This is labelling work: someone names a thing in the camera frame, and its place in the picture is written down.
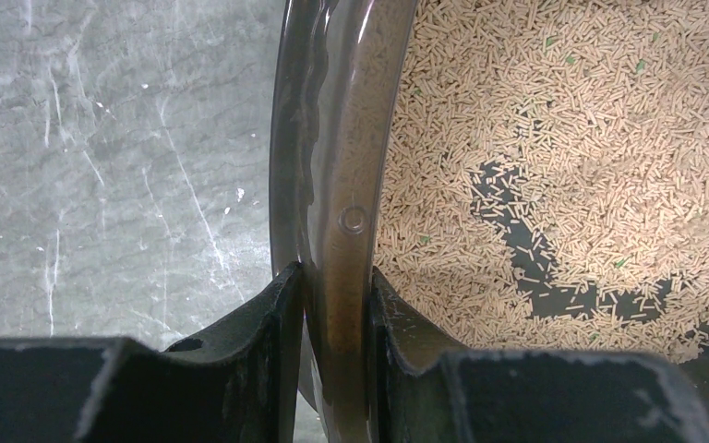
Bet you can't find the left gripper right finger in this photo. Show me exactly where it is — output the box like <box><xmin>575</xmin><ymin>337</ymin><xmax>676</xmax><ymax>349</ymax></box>
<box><xmin>368</xmin><ymin>271</ymin><xmax>709</xmax><ymax>442</ymax></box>

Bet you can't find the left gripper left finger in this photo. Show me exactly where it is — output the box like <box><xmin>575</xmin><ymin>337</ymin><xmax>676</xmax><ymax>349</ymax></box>
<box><xmin>0</xmin><ymin>263</ymin><xmax>303</xmax><ymax>442</ymax></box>

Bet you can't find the dark grey litter box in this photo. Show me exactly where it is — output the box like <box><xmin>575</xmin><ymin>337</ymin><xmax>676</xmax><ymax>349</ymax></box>
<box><xmin>270</xmin><ymin>1</ymin><xmax>709</xmax><ymax>442</ymax></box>

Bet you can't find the beige cat litter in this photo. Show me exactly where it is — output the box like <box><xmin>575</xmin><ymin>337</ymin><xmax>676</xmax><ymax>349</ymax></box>
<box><xmin>375</xmin><ymin>1</ymin><xmax>709</xmax><ymax>363</ymax></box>

